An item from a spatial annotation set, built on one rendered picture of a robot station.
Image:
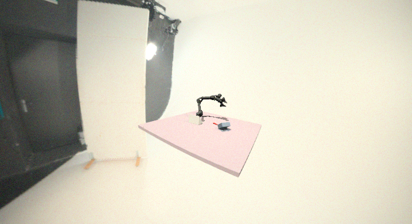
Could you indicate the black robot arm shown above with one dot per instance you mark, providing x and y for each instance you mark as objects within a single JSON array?
[{"x": 212, "y": 97}]

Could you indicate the grey sloped panel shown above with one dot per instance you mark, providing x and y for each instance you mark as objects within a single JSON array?
[{"x": 224, "y": 126}]

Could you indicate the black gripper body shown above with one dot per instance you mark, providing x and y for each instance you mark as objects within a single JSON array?
[{"x": 221, "y": 101}]

